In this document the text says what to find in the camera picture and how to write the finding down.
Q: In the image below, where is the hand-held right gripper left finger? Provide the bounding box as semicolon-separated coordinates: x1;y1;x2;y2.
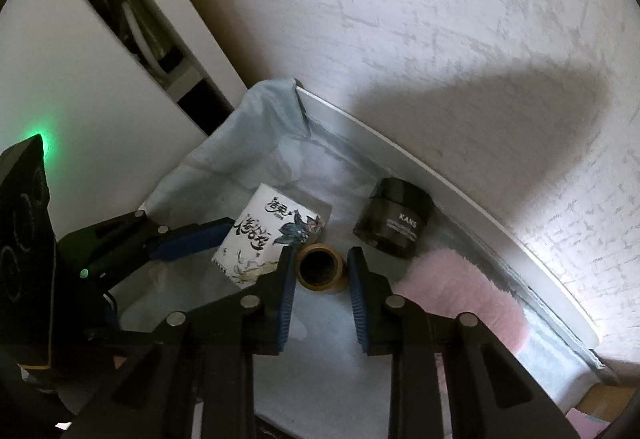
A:
65;246;301;439

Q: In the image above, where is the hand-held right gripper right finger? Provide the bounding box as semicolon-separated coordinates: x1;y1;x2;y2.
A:
347;246;568;439

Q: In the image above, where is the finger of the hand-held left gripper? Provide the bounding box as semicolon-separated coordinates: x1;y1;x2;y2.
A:
57;212;237;270

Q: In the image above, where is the brown tape roll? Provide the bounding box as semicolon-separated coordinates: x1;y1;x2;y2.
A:
295;243;347;294

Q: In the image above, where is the white printed small box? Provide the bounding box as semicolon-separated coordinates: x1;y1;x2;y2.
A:
211;184;333;290

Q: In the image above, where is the blue floral cloth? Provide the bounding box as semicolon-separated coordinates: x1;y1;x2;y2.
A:
107;78;608;425

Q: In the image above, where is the dark cosmetic jar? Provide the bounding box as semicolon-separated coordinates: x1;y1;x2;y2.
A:
352;178;435;260

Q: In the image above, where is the small pink fluffy roll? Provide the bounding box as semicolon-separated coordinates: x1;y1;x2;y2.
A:
395;249;528;355

